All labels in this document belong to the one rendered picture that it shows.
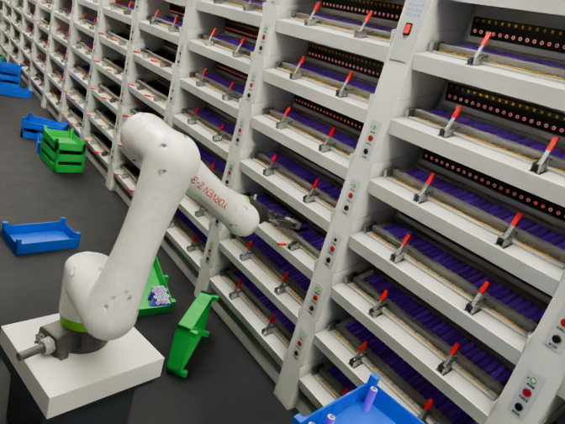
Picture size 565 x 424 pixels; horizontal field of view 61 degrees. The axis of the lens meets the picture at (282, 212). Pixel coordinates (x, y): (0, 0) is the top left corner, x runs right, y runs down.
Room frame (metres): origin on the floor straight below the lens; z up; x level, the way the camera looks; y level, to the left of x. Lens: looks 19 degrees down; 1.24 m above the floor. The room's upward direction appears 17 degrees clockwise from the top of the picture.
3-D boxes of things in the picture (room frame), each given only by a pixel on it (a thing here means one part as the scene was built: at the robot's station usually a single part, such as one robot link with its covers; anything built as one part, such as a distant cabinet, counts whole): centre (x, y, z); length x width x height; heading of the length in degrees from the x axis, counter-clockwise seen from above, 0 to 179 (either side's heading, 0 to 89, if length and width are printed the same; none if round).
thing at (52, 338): (1.05, 0.46, 0.37); 0.26 x 0.15 x 0.06; 153
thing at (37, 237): (2.12, 1.12, 0.04); 0.30 x 0.20 x 0.08; 142
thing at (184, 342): (1.62, 0.20, 0.10); 0.30 x 0.08 x 0.20; 177
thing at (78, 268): (1.10, 0.43, 0.49); 0.16 x 0.13 x 0.19; 43
